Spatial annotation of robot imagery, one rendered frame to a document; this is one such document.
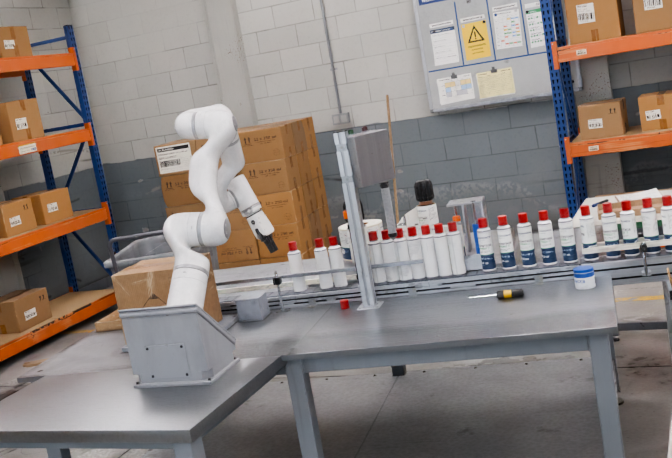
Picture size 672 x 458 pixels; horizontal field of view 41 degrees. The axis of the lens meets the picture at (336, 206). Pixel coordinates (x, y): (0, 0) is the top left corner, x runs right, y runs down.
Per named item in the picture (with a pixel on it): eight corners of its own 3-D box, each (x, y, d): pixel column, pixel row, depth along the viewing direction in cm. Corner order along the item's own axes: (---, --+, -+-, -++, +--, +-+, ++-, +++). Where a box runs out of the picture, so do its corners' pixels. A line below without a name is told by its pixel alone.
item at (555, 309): (605, 228, 414) (604, 224, 413) (618, 332, 271) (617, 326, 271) (187, 276, 473) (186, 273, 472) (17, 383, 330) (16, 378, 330)
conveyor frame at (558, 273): (582, 270, 341) (580, 258, 340) (582, 278, 330) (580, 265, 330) (184, 311, 387) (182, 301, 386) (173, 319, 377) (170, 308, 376)
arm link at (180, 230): (201, 267, 300) (212, 205, 312) (149, 268, 304) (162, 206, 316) (213, 283, 311) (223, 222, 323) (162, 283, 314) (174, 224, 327)
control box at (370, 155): (395, 178, 342) (387, 128, 340) (362, 187, 332) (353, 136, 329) (377, 178, 350) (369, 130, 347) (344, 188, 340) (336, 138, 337)
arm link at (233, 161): (207, 156, 341) (226, 219, 359) (243, 137, 347) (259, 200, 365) (195, 147, 347) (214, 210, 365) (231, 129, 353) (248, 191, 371)
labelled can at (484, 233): (497, 268, 346) (489, 216, 343) (496, 271, 341) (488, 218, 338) (483, 269, 347) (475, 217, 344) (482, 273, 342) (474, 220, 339)
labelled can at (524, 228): (537, 264, 342) (529, 211, 339) (536, 267, 337) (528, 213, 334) (523, 265, 343) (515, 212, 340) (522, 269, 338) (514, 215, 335)
